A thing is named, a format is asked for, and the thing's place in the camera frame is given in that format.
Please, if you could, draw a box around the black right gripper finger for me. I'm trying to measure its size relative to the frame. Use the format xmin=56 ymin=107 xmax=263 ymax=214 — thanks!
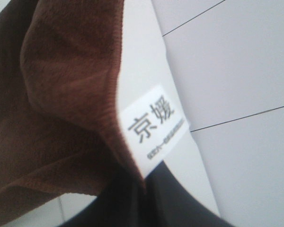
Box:
xmin=62 ymin=162 xmax=231 ymax=227

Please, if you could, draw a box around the brown towel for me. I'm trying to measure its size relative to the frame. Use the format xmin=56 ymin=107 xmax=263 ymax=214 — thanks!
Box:
xmin=0 ymin=0 xmax=145 ymax=204

